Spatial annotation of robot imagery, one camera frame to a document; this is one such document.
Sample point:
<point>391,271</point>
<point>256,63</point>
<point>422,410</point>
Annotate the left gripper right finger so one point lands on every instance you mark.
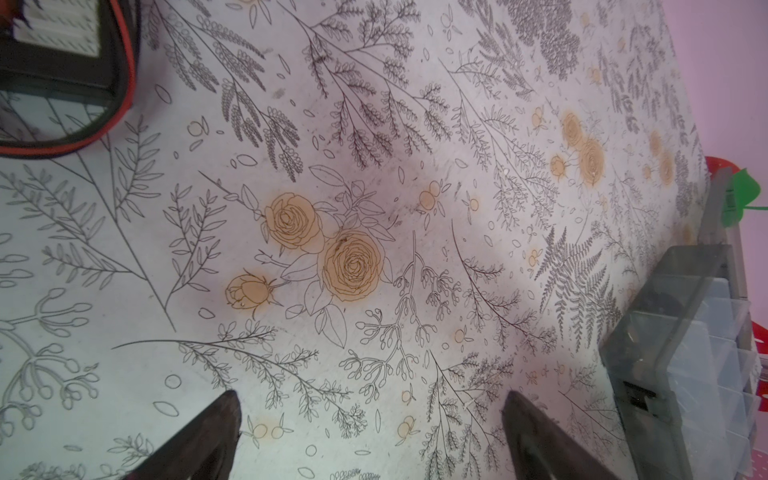
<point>540,449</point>

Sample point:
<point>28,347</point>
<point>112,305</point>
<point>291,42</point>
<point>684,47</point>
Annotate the small black framed card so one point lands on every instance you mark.
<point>73,51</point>

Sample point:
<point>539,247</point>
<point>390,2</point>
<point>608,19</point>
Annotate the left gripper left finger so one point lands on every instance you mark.
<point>204,449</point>

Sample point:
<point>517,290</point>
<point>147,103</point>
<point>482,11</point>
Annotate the grey plastic compartment organizer box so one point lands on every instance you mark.
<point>679,361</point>

